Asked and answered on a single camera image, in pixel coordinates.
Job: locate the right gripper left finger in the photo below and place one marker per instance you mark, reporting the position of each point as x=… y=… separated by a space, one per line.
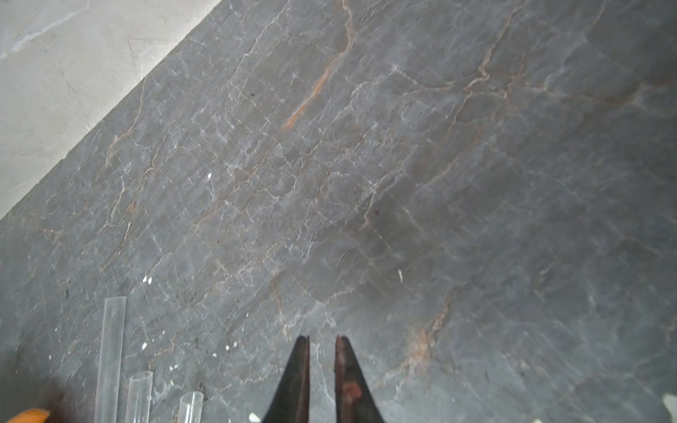
x=291 y=401

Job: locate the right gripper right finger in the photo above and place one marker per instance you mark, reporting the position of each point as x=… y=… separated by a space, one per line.
x=354 y=402

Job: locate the clear test tube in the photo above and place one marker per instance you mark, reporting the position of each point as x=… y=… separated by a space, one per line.
x=190 y=407
x=139 y=398
x=110 y=360

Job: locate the orange shark plush toy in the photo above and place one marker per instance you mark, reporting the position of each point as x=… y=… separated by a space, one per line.
x=35 y=415

